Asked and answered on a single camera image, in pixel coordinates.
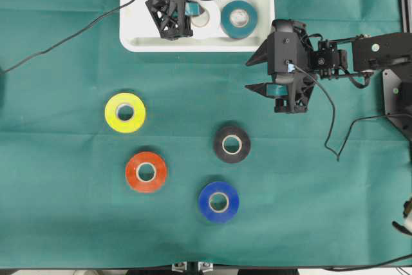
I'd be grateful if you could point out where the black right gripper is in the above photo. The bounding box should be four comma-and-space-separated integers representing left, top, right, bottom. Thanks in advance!
245, 20, 317, 113

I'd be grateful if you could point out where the white tape roll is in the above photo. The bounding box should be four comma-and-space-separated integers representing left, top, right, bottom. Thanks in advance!
191, 0, 221, 39

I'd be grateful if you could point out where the teal tape roll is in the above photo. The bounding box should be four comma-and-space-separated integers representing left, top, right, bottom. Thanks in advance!
221, 0, 258, 39

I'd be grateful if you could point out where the black tape roll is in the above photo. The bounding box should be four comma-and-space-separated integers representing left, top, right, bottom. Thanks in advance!
213, 126, 251, 164

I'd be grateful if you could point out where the yellow tape roll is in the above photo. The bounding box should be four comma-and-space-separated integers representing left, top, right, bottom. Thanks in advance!
104, 93, 146, 134

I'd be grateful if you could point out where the red tape roll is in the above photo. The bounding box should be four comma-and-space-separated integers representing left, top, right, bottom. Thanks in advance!
125, 151, 168, 193

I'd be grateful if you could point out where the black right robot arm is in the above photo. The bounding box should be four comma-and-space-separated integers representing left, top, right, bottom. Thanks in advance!
246, 19, 411, 139

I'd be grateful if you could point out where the white plastic case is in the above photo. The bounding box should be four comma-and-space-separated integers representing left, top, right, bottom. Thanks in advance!
119, 0, 275, 52

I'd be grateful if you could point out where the blue tape roll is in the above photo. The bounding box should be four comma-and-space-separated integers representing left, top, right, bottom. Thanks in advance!
198, 182, 240, 223

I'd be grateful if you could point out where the green table cloth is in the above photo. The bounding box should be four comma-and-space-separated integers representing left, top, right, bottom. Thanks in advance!
1, 0, 411, 268

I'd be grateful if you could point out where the white object at right edge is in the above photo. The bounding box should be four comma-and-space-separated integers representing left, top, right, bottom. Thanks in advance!
392, 198, 412, 236

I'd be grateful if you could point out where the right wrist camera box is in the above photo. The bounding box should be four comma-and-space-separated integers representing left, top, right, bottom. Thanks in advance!
267, 19, 308, 82

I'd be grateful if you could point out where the black left camera cable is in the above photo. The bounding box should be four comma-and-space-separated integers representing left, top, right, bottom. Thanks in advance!
3, 0, 184, 73

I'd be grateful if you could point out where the black camera cable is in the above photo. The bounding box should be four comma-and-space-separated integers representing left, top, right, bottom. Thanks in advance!
291, 64, 412, 162
3, 0, 184, 73

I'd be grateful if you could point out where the black right camera cable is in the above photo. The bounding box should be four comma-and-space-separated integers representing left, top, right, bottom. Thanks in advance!
291, 64, 412, 162

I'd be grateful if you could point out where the metal bracket at table edge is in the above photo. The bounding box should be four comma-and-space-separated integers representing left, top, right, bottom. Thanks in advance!
171, 261, 214, 275

